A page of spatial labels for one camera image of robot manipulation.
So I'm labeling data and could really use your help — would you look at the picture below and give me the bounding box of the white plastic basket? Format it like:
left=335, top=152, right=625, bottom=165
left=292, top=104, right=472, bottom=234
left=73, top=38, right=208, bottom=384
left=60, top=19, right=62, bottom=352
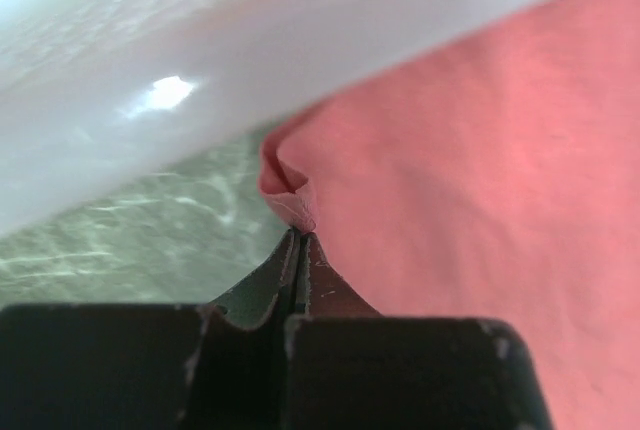
left=1, top=0, right=541, bottom=234

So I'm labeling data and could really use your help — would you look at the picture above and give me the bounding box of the salmon pink t-shirt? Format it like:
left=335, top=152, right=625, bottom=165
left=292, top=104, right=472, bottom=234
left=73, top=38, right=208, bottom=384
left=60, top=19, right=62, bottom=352
left=259, top=0, right=639, bottom=429

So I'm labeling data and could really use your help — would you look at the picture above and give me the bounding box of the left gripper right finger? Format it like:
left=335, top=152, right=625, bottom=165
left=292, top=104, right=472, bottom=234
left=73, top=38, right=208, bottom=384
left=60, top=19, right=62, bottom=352
left=295, top=233, right=380, bottom=318

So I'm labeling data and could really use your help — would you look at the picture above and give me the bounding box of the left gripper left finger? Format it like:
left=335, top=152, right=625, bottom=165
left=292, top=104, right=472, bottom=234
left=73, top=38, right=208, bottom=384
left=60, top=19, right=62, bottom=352
left=204, top=229, right=301, bottom=330

